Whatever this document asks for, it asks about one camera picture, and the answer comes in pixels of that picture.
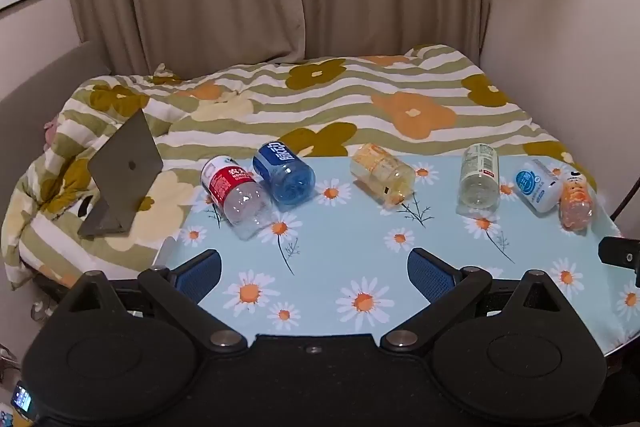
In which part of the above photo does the small white blue bottle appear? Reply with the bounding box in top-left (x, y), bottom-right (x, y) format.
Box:
top-left (515, 158), bottom-right (565, 214)

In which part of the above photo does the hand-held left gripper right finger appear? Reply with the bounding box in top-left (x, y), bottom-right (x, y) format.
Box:
top-left (381, 248), bottom-right (577, 353)

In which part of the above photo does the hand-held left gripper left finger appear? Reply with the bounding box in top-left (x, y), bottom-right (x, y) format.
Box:
top-left (57, 249), bottom-right (249, 353)

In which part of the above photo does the green striped floral blanket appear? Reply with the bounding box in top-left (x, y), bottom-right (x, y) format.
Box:
top-left (0, 44), bottom-right (602, 290)

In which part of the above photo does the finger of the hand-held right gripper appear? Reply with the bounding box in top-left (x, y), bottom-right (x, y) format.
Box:
top-left (598, 236), bottom-right (640, 289)

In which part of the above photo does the small device with lit screen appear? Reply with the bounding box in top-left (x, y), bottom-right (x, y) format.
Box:
top-left (10, 379), bottom-right (39, 419)

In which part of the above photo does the yellow label clear plastic cup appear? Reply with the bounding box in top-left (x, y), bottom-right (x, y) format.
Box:
top-left (350, 143), bottom-right (417, 206)

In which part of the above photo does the red label clear plastic cup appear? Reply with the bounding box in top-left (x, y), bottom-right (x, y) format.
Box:
top-left (200, 155), bottom-right (273, 241)

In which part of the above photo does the pink cloth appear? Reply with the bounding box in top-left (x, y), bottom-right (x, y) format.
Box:
top-left (43, 116), bottom-right (62, 152)

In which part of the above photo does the blue label clear plastic cup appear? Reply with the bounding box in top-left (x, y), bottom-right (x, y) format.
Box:
top-left (252, 141), bottom-right (316, 212)

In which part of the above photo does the grey laptop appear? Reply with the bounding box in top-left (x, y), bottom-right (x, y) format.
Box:
top-left (77, 108), bottom-right (164, 238)

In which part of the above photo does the black cable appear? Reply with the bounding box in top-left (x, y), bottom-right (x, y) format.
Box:
top-left (611, 176), bottom-right (640, 222)

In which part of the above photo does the orange cartoon plastic bottle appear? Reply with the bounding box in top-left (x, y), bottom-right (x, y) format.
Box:
top-left (559, 171), bottom-right (594, 232)

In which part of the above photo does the light blue daisy tablecloth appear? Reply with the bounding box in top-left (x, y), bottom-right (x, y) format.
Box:
top-left (152, 153), bottom-right (640, 354)

